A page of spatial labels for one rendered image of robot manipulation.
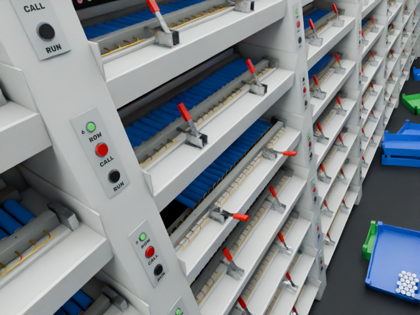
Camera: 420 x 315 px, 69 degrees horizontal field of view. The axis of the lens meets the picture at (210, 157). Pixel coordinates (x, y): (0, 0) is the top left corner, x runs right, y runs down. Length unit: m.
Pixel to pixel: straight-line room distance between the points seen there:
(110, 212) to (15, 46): 0.23
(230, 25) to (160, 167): 0.32
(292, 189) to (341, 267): 0.74
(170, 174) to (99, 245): 0.17
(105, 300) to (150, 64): 0.40
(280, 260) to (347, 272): 0.65
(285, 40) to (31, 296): 0.81
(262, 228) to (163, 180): 0.48
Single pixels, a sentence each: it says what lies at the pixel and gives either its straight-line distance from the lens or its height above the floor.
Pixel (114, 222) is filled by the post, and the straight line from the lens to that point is 0.47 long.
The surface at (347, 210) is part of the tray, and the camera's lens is 1.86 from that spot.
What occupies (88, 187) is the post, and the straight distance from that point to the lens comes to 0.44.
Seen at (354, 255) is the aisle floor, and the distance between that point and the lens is 1.78.
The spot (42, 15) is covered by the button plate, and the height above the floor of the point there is 1.34.
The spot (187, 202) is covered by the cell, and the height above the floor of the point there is 0.91.
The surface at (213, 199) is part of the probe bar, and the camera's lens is 0.72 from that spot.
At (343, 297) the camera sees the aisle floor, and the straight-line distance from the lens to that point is 1.63.
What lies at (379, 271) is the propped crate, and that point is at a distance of 1.69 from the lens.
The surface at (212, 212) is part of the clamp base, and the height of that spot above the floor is 0.89.
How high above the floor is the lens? 1.33
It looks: 28 degrees down
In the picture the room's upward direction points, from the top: 16 degrees counter-clockwise
